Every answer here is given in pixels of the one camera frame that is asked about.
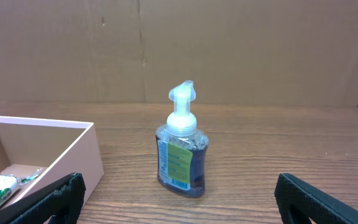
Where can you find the purple hand soap pump bottle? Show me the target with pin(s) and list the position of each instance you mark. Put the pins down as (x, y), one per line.
(181, 146)

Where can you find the white cardboard box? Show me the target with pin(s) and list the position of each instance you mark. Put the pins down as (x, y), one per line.
(58, 147)

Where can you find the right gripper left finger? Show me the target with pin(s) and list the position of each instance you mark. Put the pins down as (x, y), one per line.
(58, 203)

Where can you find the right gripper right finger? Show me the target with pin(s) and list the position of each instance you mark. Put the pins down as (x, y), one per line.
(300, 203)

